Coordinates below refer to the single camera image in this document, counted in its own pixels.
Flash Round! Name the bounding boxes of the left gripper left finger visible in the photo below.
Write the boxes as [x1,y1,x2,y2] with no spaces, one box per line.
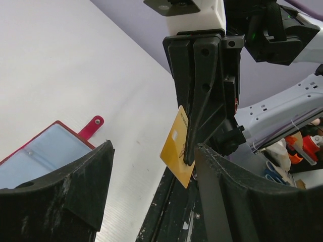
[1,140,115,241]

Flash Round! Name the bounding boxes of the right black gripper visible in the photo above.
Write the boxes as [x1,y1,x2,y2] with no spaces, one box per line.
[163,31,246,166]

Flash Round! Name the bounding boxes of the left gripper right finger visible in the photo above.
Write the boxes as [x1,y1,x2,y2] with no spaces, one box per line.
[194,144,322,241]

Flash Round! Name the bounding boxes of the red leather card holder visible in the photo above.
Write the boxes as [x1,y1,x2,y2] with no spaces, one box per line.
[1,115,104,189]

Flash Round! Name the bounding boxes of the gold VIP card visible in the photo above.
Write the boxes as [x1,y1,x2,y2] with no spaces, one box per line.
[160,105,195,189]

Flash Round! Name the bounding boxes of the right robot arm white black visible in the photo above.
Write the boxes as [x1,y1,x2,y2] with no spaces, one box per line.
[163,1,322,165]

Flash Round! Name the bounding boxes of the cluttered items beyond table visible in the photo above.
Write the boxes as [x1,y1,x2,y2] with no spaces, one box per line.
[257,117,322,189]

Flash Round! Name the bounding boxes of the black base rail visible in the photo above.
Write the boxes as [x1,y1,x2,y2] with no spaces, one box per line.
[136,168,207,242]

